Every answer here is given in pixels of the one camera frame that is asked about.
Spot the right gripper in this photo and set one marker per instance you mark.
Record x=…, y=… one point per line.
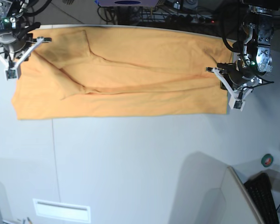
x=17, y=42

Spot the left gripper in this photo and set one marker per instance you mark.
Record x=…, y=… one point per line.
x=235, y=78

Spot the orange yellow t-shirt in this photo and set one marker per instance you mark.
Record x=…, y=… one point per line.
x=120, y=72

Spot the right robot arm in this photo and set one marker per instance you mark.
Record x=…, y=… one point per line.
x=17, y=11

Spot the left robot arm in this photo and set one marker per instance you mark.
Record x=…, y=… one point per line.
x=254, y=27

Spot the black power strip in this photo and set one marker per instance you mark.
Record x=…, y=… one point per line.
x=193, y=18

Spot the green tape roll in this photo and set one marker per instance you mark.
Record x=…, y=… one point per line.
x=267, y=160

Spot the black keyboard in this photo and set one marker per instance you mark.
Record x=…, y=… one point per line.
x=259, y=190

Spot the white partition panel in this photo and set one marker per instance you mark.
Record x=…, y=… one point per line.
x=240, y=208

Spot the white cable tray slot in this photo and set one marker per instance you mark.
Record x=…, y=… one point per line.
x=62, y=211

